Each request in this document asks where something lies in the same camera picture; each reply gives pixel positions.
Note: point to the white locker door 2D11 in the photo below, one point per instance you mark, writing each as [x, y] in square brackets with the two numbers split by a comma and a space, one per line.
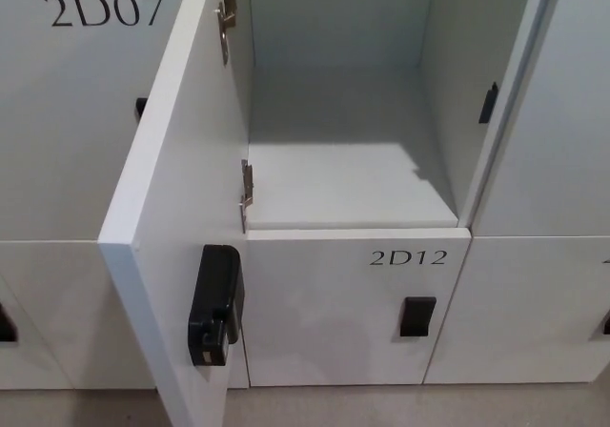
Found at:
[190, 160]

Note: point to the white locker cabinet compartment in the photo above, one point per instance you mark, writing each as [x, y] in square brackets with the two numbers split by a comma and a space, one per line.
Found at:
[333, 184]

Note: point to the small metal door hinge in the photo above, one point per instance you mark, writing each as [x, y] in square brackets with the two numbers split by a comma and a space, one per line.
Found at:
[247, 184]

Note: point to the white locker door 2D12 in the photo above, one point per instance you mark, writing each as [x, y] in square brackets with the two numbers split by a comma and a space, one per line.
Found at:
[333, 327]

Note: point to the large metal door hinge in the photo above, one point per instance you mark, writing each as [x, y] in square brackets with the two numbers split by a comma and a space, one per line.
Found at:
[230, 3]

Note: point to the short white locker door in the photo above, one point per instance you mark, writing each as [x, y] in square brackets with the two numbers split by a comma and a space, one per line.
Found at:
[514, 312]
[24, 360]

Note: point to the white locker door 2D08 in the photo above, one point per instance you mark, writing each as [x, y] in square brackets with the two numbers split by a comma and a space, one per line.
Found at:
[81, 303]

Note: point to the white locker door 2D07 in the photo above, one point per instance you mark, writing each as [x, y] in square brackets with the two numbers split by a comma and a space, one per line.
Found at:
[71, 112]

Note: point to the tall unlabelled white locker door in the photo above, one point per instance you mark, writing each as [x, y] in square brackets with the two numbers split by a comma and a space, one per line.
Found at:
[562, 136]

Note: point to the black lock box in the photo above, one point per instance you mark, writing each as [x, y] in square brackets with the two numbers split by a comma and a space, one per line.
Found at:
[214, 303]

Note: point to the black latch strike plate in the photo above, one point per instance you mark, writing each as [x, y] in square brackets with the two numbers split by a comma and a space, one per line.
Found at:
[488, 105]

